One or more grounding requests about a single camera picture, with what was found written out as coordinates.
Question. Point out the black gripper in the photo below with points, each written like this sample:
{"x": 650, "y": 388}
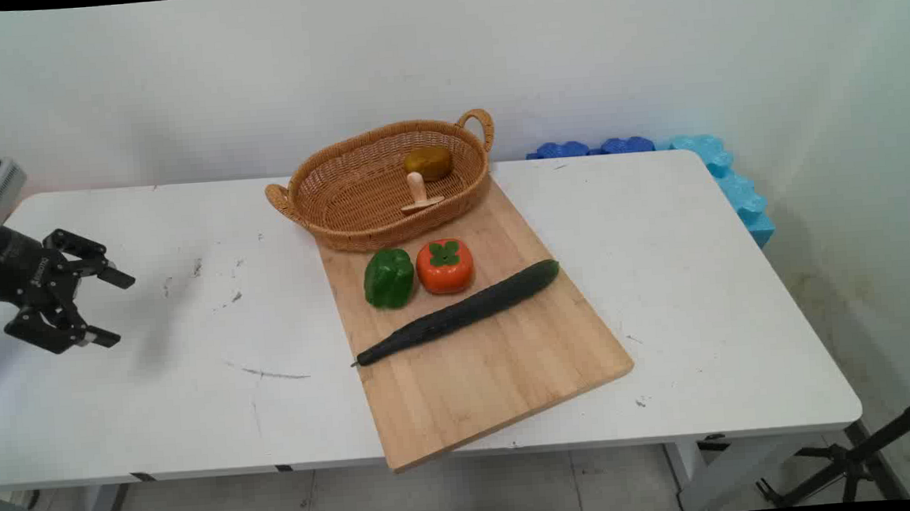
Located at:
{"x": 13, "y": 263}

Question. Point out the yellow-brown potato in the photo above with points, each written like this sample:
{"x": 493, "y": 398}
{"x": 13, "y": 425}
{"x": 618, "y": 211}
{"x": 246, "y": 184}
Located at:
{"x": 428, "y": 163}

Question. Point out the woven wicker basket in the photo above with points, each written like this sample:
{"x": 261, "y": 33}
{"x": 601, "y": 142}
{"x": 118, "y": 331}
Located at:
{"x": 356, "y": 194}

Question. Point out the green bell pepper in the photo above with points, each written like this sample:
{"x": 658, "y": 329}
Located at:
{"x": 388, "y": 279}

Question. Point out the wooden toy mushroom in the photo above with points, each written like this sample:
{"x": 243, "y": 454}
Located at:
{"x": 418, "y": 194}

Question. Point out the orange persimmon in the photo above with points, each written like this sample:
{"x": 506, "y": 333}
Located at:
{"x": 445, "y": 272}

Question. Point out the dark green cucumber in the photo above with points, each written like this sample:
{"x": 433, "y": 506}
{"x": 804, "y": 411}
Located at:
{"x": 458, "y": 312}

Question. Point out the wooden cutting board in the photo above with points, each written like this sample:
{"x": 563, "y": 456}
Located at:
{"x": 486, "y": 372}

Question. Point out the dark blue foam mat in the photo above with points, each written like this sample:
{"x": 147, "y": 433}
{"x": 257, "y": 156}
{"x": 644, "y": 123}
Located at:
{"x": 561, "y": 150}
{"x": 627, "y": 145}

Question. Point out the light blue foam mat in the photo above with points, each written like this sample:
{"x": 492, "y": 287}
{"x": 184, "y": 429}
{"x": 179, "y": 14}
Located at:
{"x": 739, "y": 191}

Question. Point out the black tripod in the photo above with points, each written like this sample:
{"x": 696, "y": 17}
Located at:
{"x": 855, "y": 460}

